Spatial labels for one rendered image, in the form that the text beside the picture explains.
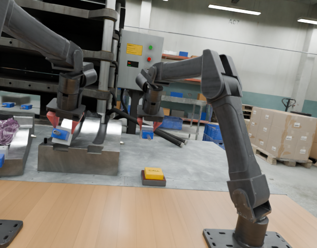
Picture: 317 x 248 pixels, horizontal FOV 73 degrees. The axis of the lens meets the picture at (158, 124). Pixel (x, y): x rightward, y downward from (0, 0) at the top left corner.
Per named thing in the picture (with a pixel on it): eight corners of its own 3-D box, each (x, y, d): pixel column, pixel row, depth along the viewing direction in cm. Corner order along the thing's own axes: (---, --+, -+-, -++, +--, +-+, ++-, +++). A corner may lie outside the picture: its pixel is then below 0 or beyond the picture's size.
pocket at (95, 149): (101, 160, 74) (102, 150, 73) (85, 159, 73) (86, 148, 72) (103, 156, 78) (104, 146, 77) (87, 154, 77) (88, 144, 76)
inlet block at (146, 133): (155, 146, 79) (157, 132, 79) (142, 145, 78) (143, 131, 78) (150, 138, 92) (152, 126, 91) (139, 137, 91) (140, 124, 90)
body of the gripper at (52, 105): (53, 102, 70) (55, 81, 66) (85, 110, 72) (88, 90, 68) (45, 111, 64) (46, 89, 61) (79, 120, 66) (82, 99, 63)
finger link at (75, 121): (60, 124, 75) (63, 101, 70) (81, 129, 76) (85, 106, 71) (53, 136, 69) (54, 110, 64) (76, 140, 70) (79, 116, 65)
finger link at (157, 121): (141, 124, 91) (144, 106, 85) (157, 126, 92) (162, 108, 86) (141, 135, 86) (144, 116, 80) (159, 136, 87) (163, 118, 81)
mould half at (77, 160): (116, 175, 76) (120, 139, 73) (37, 170, 71) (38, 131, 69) (120, 138, 124) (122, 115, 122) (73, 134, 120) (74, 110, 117)
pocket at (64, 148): (68, 158, 72) (69, 147, 71) (51, 157, 71) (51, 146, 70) (71, 153, 76) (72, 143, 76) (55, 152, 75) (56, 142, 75)
